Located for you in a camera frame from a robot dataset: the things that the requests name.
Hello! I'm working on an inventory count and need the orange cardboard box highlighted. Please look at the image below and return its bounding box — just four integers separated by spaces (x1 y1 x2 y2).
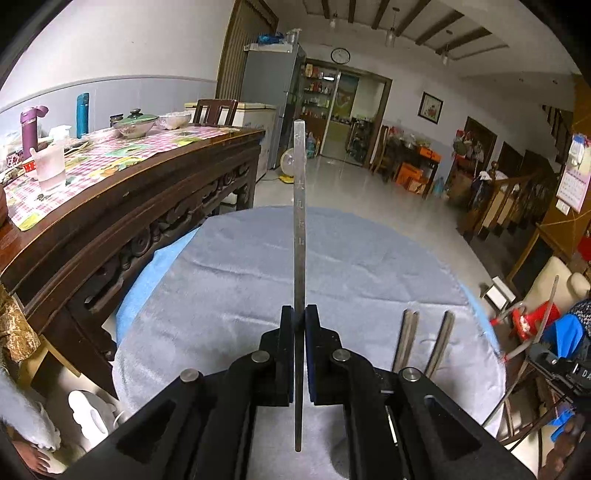
396 161 426 193

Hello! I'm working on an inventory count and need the wooden chair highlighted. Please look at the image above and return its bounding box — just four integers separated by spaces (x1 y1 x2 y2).
192 98 240 128

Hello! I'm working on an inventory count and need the blue thermos bottle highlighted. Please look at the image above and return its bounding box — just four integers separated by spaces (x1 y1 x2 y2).
76 92 90 140

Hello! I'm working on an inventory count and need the engraved metal chopstick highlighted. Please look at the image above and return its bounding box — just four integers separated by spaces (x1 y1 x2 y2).
293 119 308 453

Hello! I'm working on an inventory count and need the clear plastic measuring jug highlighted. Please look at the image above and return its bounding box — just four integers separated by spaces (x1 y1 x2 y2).
34 140 68 193

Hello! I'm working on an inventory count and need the wooden side table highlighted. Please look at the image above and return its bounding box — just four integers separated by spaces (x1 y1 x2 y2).
382 124 441 182

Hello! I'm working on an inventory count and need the grey fuzzy cloth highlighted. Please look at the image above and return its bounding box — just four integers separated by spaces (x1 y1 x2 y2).
0 368 62 452

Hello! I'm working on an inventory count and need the white chest freezer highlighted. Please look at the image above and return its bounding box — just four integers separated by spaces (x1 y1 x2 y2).
185 100 278 182

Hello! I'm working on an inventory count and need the golden patterned cloth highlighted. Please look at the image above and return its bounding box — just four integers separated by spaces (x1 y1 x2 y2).
0 281 43 363

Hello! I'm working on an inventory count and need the grey refrigerator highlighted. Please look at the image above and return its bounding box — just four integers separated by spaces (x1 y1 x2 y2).
240 43 308 172

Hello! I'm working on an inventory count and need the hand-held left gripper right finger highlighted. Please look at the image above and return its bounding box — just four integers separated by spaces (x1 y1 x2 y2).
305 304 539 480

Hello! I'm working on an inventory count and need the carved dark wooden table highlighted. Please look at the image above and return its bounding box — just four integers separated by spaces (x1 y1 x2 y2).
0 124 267 402

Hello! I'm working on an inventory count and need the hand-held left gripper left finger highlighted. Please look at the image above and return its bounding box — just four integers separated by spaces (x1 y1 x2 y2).
60 305 295 480

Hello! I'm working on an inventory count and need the brown wooden door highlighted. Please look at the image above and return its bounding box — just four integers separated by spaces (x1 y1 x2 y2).
216 0 279 101

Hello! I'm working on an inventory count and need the white step stool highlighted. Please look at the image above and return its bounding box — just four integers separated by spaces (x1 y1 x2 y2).
480 276 516 313

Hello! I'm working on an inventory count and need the white plastic jug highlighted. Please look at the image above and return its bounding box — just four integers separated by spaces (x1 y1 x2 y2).
67 389 122 440

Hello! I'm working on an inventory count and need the light blue cloth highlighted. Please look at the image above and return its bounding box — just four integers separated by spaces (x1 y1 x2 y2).
115 224 504 358

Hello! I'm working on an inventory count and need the dark metal chopstick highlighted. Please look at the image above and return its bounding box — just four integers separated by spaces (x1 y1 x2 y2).
424 311 451 377
392 309 413 373

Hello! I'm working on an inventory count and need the plastic covered bowl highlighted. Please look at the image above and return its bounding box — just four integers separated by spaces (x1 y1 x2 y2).
157 111 193 131

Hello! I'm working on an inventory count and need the wall calendar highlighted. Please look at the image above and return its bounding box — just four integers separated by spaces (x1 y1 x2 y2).
555 133 591 214

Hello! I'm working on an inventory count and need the thin grey metal rod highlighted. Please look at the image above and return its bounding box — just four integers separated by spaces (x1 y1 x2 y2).
502 275 560 361

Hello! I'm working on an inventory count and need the checkered tablecloth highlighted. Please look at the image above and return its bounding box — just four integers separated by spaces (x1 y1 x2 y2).
0 124 242 232

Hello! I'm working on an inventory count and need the framed picture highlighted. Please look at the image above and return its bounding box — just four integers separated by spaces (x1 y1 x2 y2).
417 91 444 125

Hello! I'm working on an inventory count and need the metal rack cart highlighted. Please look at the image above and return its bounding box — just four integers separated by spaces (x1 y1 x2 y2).
348 117 373 165

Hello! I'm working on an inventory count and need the green lidded bowl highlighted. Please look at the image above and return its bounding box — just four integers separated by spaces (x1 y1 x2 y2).
113 108 160 140

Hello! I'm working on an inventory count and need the small white fan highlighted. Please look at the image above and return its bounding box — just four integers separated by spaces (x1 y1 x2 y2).
278 148 297 186

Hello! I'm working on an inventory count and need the grey towel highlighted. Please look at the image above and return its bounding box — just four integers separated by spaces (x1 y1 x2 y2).
113 205 504 480

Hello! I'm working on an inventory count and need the purple thermos bottle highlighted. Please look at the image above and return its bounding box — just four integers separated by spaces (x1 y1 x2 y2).
20 105 49 158

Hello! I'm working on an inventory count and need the red plastic stool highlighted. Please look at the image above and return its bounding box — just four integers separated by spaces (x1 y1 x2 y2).
488 299 562 343

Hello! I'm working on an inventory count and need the shelf with bottles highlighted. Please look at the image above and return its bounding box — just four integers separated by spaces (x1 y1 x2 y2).
300 65 341 123

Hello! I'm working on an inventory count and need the wooden stair railing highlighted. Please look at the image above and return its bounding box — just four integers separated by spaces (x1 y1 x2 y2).
457 161 556 241

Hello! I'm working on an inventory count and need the beige chair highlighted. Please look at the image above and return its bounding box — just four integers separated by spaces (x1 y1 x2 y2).
521 255 591 334

